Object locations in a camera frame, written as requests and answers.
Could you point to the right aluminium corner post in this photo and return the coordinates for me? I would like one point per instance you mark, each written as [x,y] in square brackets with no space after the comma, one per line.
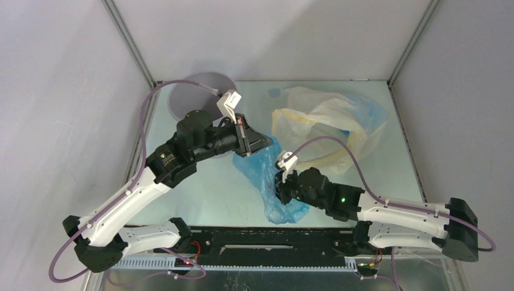
[413,40]

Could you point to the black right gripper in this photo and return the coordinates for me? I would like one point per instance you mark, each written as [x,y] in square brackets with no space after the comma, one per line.
[283,191]

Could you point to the aluminium frame front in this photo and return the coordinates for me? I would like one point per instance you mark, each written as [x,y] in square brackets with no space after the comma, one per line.
[410,269]

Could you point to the grey plastic trash bin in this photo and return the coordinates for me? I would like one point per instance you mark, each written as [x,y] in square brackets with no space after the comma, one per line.
[185,98]

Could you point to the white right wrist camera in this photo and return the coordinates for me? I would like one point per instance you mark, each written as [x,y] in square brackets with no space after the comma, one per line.
[285,163]

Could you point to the yellowish translucent trash bag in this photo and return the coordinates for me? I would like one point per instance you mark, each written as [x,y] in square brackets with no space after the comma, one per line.
[312,115]

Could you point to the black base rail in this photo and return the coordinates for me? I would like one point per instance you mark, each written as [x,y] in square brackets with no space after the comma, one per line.
[269,247]

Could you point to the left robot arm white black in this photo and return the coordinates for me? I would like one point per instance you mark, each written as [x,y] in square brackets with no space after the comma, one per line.
[102,238]

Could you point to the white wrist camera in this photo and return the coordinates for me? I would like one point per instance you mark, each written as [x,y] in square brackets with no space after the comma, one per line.
[285,163]
[227,104]

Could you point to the blue translucent trash bag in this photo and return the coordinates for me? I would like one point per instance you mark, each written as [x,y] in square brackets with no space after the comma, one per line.
[260,171]

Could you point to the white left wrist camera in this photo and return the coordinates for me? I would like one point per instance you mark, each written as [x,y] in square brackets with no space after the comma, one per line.
[227,104]

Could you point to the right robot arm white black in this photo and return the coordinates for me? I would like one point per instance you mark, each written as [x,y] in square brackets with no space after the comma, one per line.
[448,228]

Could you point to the left aluminium corner post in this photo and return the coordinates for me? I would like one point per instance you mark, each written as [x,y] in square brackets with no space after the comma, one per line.
[129,41]

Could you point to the aluminium corner post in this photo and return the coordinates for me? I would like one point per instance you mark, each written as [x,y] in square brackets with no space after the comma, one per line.
[413,40]
[129,41]

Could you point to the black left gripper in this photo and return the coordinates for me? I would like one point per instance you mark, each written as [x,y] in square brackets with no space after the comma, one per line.
[248,139]

